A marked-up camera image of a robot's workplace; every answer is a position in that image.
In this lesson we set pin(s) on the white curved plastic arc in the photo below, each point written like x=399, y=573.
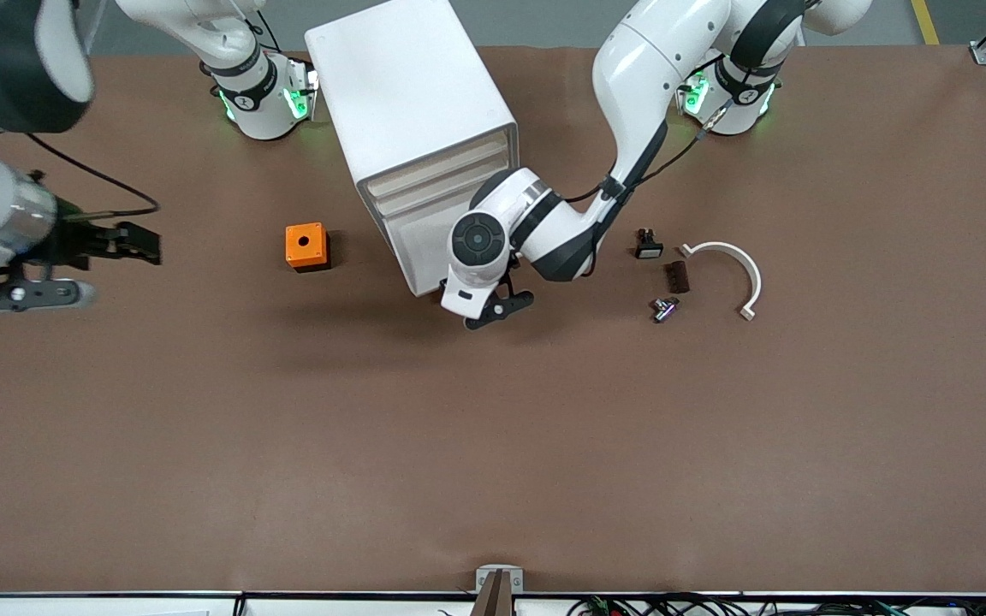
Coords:
x=728, y=248

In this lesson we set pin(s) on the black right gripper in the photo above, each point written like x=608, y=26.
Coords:
x=70, y=241

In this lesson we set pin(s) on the black switch with white face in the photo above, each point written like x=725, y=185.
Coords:
x=649, y=245

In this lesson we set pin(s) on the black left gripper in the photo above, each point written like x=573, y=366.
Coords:
x=442, y=284

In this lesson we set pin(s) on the orange button enclosure box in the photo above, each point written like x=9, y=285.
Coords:
x=305, y=244

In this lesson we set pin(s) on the white drawer cabinet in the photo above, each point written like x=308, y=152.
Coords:
x=407, y=85

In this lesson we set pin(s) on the brown terminal block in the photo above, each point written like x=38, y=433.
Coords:
x=678, y=276

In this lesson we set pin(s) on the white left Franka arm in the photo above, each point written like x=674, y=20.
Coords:
x=647, y=68

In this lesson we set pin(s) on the silver metal switch part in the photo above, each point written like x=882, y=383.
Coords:
x=666, y=310

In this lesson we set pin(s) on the grey metal bracket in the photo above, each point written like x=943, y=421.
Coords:
x=499, y=571

